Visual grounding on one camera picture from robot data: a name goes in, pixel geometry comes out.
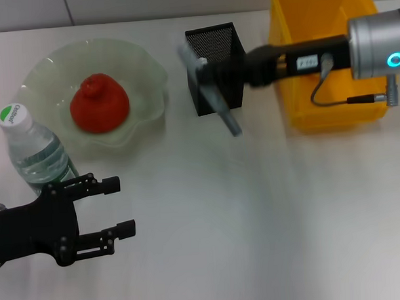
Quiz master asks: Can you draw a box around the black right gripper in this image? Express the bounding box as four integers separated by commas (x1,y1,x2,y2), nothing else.
194,34,353,92

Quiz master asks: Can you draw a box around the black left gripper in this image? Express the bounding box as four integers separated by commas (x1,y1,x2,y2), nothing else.
0,170,139,271

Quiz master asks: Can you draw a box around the silver glitter pen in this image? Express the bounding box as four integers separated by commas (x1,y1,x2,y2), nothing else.
176,39,244,141

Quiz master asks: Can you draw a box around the clear green-label water bottle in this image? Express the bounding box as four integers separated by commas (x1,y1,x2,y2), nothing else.
0,98,82,200

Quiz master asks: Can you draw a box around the black mesh pen holder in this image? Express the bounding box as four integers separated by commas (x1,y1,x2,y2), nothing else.
184,20,252,118

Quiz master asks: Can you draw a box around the green glass fruit plate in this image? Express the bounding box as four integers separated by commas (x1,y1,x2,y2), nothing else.
15,35,174,165

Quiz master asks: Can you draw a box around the yellow plastic bin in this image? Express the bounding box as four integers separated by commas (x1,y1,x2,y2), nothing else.
266,0,393,135

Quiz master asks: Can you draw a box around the right gripper cable with plug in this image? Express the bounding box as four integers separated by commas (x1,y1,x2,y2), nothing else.
308,48,400,113

